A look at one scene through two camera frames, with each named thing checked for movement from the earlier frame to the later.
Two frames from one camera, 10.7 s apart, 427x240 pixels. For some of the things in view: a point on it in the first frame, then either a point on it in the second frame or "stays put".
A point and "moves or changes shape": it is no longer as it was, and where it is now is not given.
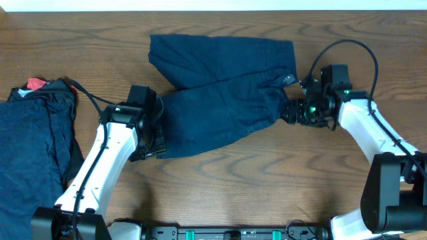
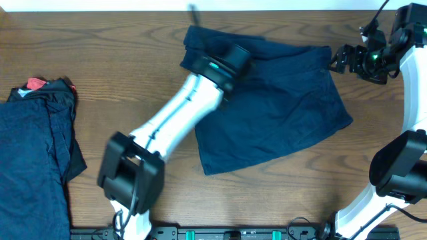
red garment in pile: (35, 84) stays put
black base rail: (236, 233) stays put
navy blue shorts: (223, 87) moves or changes shape
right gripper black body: (309, 114) to (360, 63)
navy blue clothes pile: (41, 151) stays put
